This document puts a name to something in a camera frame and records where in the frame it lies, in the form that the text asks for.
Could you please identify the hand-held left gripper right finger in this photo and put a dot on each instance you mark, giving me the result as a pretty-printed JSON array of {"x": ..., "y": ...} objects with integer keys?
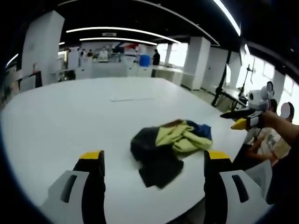
[{"x": 215, "y": 186}]

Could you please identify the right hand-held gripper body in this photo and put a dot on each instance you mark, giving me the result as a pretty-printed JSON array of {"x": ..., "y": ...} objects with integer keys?
[{"x": 259, "y": 100}]

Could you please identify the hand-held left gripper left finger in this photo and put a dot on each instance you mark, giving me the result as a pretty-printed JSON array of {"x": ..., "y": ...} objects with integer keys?
[{"x": 92, "y": 186}]

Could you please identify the black yellow blue garment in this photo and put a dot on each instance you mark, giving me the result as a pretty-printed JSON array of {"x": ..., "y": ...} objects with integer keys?
[{"x": 161, "y": 149}]

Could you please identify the white template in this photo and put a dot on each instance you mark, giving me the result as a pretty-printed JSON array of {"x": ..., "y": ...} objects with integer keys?
[{"x": 130, "y": 98}]

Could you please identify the person's right hand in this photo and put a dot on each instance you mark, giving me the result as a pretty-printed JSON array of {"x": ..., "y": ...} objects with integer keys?
[{"x": 268, "y": 119}]

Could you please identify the black tripod stand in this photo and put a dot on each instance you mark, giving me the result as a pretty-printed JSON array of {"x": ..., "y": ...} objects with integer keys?
[{"x": 220, "y": 84}]

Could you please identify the person's dark clothing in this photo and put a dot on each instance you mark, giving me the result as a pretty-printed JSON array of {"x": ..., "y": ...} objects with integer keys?
[{"x": 286, "y": 177}]

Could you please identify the white counter cabinet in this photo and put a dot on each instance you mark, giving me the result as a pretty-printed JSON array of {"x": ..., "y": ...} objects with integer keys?
[{"x": 168, "y": 74}]

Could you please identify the long ceiling light strip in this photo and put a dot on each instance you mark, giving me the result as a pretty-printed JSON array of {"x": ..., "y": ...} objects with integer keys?
[
  {"x": 230, "y": 16},
  {"x": 116, "y": 40},
  {"x": 121, "y": 29}
]

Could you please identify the blue bin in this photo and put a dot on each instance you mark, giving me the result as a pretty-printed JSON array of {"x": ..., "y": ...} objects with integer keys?
[{"x": 144, "y": 61}]

